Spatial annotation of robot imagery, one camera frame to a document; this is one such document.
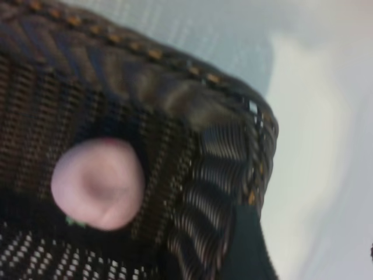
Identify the pink plush peach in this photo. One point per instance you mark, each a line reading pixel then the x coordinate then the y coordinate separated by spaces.
pixel 99 186

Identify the dark brown wicker basket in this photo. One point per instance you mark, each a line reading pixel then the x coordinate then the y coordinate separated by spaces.
pixel 87 102

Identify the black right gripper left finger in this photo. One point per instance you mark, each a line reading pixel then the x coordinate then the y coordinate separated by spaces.
pixel 250 256

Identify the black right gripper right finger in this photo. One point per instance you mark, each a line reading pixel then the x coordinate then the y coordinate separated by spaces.
pixel 372 252

